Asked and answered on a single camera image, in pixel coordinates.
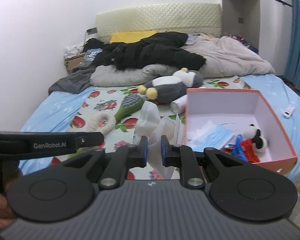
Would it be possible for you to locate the floral plastic tablecloth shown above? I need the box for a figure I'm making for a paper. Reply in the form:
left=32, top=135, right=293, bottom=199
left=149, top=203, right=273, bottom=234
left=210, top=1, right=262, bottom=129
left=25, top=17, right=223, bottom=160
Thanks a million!
left=47, top=76, right=250, bottom=180

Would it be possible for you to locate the brown cardboard box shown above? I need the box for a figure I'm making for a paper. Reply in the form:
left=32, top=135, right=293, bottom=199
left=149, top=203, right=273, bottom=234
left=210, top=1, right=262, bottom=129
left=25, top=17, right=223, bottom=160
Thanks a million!
left=64, top=53, right=85, bottom=74

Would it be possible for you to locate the dark grey blanket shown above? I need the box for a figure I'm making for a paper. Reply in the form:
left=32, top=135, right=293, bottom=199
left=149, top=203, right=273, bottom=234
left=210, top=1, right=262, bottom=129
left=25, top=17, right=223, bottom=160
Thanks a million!
left=48, top=61, right=96, bottom=95

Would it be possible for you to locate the white aluminium can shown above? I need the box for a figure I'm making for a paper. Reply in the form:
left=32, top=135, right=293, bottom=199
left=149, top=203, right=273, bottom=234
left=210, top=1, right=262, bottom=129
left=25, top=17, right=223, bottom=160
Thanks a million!
left=170, top=94, right=187, bottom=114

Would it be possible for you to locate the blue face mask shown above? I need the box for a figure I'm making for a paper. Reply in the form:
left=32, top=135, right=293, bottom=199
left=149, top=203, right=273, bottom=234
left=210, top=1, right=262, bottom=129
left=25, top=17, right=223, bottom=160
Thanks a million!
left=189, top=125, right=234, bottom=152

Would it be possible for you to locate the left hand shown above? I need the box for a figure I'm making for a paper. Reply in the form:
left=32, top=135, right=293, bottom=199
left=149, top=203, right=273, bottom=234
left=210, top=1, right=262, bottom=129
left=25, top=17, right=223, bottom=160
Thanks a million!
left=0, top=162, right=22, bottom=230

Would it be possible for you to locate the clear plastic bag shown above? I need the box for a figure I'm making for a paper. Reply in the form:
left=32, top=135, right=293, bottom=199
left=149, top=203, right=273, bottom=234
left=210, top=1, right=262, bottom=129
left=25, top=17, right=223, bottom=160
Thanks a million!
left=133, top=101, right=184, bottom=179

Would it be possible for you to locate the blue curtain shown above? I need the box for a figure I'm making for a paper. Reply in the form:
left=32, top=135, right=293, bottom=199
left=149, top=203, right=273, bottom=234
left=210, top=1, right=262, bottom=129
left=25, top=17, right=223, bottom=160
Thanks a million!
left=282, top=0, right=300, bottom=97

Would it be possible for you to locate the white clothes pile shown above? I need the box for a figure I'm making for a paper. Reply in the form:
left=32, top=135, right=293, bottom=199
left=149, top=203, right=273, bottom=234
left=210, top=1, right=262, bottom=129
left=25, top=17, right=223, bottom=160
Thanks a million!
left=63, top=42, right=84, bottom=60

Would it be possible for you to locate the pink cardboard box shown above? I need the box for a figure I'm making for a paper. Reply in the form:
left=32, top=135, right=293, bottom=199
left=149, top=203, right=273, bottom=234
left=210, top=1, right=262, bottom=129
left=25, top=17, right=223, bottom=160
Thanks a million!
left=183, top=88, right=298, bottom=174

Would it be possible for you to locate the black jacket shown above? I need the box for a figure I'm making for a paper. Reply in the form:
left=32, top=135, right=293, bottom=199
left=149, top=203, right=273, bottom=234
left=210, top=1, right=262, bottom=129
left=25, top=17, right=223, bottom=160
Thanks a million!
left=83, top=31, right=206, bottom=70

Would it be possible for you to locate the yellow pillow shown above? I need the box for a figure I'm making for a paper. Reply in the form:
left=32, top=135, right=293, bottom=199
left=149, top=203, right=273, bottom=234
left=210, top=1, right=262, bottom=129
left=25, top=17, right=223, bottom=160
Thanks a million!
left=110, top=30, right=157, bottom=43

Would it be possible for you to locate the white tissue in box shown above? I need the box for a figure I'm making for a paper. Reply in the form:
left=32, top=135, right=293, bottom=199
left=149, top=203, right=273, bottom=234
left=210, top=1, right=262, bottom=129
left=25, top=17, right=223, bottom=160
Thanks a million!
left=187, top=120, right=217, bottom=144

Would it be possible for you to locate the white rope ring toy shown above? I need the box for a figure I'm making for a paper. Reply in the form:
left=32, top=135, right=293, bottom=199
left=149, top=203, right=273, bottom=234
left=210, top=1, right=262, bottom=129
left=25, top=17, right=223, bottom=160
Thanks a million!
left=86, top=112, right=116, bottom=137

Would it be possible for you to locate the grey penguin plush toy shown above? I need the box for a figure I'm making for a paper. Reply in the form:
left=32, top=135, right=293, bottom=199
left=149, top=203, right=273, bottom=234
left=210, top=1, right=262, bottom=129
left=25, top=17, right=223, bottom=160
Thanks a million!
left=138, top=68, right=204, bottom=104

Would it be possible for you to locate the green massage hammer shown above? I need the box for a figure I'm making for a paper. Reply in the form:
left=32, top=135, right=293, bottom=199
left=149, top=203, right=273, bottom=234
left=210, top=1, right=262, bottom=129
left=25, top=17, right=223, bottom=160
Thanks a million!
left=114, top=94, right=144, bottom=124

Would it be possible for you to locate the blue bed sheet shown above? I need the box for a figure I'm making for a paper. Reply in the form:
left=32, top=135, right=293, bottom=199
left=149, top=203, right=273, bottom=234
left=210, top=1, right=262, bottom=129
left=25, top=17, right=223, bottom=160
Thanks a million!
left=21, top=74, right=300, bottom=185

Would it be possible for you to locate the cream padded headboard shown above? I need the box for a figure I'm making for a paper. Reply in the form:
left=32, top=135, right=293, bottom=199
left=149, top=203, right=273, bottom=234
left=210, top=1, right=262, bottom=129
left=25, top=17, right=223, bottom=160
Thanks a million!
left=95, top=3, right=222, bottom=42

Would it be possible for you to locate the blue patterned packet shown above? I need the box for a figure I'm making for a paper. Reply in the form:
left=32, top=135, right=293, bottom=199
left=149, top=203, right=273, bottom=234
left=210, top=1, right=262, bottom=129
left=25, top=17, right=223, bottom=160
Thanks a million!
left=84, top=48, right=103, bottom=61

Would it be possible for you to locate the grey duvet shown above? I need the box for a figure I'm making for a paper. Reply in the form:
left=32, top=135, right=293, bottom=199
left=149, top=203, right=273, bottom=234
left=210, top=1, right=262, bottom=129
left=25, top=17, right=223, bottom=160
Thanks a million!
left=90, top=34, right=275, bottom=87

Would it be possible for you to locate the small panda plush toy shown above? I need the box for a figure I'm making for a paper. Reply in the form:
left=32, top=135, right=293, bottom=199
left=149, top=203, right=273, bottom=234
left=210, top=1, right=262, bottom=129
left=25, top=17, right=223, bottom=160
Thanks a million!
left=243, top=124, right=268, bottom=153

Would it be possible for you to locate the white remote device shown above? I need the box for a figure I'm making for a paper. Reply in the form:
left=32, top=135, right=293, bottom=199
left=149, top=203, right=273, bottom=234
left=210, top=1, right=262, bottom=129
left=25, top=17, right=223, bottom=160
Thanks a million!
left=282, top=105, right=295, bottom=119

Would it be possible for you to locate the red snack packet in box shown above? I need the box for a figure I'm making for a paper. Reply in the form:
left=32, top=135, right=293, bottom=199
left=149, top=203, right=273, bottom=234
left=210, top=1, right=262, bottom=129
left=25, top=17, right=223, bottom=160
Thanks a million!
left=222, top=140, right=260, bottom=163

